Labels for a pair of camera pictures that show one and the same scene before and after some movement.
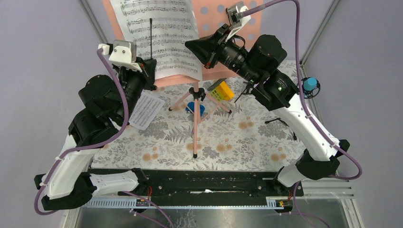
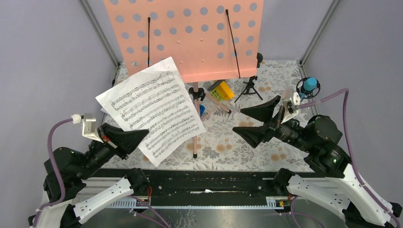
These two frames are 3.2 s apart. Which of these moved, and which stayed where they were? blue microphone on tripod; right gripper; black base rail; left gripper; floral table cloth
Moved: left gripper; right gripper
Stayed: black base rail; blue microphone on tripod; floral table cloth
